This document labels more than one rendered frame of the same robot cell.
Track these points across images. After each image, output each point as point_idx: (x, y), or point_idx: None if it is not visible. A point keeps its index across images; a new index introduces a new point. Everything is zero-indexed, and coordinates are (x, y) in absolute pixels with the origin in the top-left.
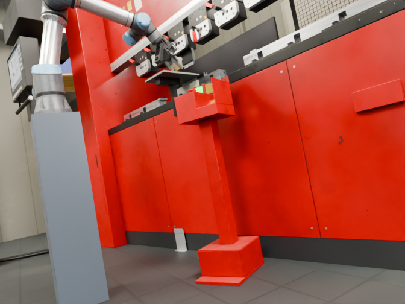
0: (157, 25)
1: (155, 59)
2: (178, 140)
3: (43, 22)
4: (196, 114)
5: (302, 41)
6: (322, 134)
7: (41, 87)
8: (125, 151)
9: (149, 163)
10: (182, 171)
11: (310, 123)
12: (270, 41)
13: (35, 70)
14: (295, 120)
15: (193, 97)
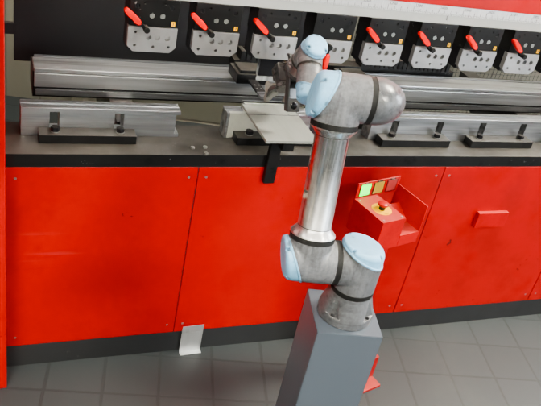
0: None
1: (293, 107)
2: (247, 213)
3: (331, 135)
4: (396, 242)
5: (467, 157)
6: (439, 236)
7: (374, 287)
8: (70, 209)
9: (154, 238)
10: (236, 253)
11: (434, 226)
12: None
13: (378, 267)
14: (423, 221)
15: (402, 224)
